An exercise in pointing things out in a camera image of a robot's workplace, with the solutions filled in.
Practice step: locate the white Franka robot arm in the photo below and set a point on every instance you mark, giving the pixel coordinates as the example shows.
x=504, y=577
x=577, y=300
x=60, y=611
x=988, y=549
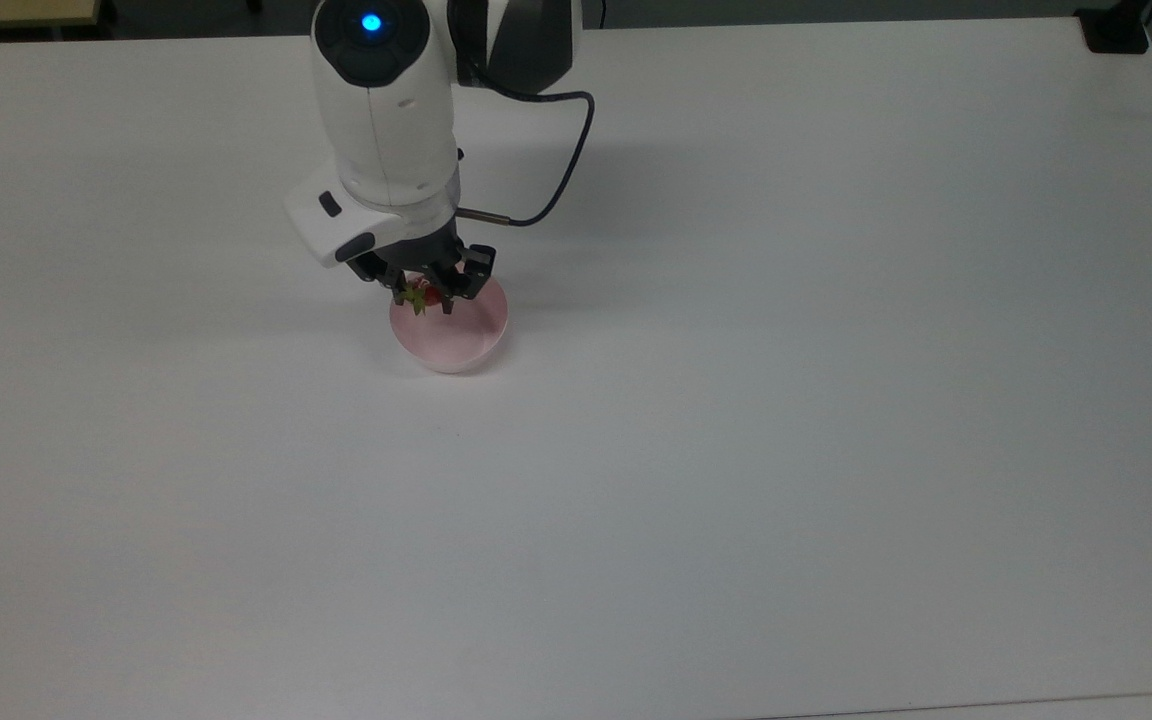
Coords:
x=386, y=120

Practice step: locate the light wooden table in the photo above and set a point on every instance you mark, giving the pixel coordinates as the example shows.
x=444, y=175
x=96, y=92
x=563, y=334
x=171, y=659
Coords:
x=6, y=10

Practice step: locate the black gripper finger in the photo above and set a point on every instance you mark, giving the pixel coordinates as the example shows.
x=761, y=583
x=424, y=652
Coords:
x=479, y=270
x=381, y=270

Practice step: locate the black clamp mount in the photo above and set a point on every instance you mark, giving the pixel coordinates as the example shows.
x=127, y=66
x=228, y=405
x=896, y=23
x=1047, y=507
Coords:
x=1114, y=30

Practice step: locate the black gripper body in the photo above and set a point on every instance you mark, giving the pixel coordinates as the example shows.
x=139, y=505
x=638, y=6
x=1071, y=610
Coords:
x=426, y=255

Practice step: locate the pink plastic bowl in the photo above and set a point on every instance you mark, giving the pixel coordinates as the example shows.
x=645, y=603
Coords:
x=456, y=345

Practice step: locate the red strawberry with green leaves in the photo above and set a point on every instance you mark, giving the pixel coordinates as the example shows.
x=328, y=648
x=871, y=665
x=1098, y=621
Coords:
x=429, y=296

